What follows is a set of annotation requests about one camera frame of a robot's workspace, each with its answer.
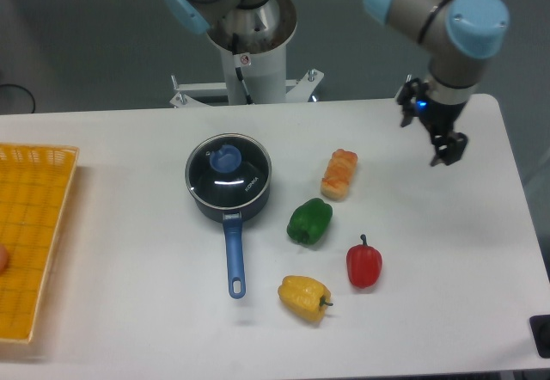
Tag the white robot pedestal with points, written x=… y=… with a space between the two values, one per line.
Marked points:
x=252 y=46

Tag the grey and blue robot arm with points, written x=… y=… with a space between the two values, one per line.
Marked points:
x=461 y=36

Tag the yellow toy bell pepper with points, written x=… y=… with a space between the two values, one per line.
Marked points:
x=305 y=297

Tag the orange round object in basket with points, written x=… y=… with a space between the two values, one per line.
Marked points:
x=4 y=258

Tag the white metal base frame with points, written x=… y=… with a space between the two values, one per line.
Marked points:
x=248 y=85

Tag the red toy bell pepper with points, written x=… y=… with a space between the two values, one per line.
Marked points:
x=364 y=264

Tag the green toy bell pepper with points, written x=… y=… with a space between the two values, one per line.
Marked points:
x=309 y=222

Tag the toy bread loaf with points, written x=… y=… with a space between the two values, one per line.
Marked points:
x=339 y=174

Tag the dark saucepan with blue handle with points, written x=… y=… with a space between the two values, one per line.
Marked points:
x=232 y=221

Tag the black device at table edge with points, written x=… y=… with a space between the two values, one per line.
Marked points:
x=540 y=327

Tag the glass lid with blue knob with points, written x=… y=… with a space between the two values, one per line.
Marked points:
x=228 y=170

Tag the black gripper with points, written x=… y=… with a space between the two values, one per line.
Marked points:
x=438 y=106

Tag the yellow woven basket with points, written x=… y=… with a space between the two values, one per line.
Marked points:
x=35 y=184

